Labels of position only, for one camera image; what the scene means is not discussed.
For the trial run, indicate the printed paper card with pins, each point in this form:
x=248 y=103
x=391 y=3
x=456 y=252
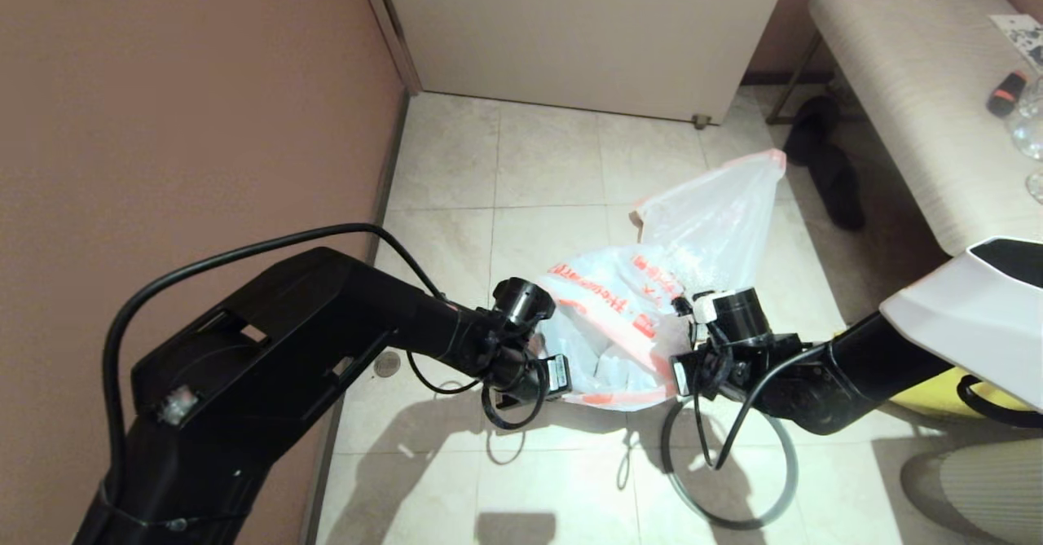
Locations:
x=1018 y=36

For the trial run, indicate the dark baseboard strip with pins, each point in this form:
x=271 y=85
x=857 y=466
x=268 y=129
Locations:
x=383 y=203

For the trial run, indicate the white trash bag with rubbish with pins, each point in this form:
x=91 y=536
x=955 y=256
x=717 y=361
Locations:
x=725 y=211

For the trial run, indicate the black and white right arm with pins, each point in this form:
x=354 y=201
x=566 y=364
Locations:
x=864 y=366

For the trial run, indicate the white red-printed bag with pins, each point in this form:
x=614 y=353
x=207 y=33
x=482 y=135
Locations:
x=603 y=317

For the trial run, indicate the white door panel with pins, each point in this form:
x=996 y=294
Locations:
x=587 y=32

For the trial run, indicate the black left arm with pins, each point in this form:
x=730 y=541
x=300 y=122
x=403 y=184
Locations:
x=285 y=341

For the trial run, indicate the beige wood-grain bench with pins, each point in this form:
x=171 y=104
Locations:
x=913 y=105

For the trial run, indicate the black slipper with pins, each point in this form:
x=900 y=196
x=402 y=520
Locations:
x=839 y=191
x=815 y=117

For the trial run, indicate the black remote with red button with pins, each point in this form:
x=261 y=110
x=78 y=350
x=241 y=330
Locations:
x=1006 y=95

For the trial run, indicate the clear drinking glass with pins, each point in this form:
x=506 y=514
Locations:
x=1036 y=186
x=1028 y=125

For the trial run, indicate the yellow fabric bag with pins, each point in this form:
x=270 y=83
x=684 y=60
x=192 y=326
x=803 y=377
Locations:
x=937 y=390

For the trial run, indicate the small metal door stop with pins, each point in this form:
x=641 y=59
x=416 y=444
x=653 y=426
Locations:
x=699 y=122

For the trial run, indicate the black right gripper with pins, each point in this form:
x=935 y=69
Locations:
x=713 y=374

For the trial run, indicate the round metal floor drain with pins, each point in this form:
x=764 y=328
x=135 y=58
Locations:
x=388 y=363

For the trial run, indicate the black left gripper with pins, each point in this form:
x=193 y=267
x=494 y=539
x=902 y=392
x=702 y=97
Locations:
x=538 y=380

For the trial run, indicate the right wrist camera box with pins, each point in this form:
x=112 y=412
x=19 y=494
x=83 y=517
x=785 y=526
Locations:
x=702 y=307

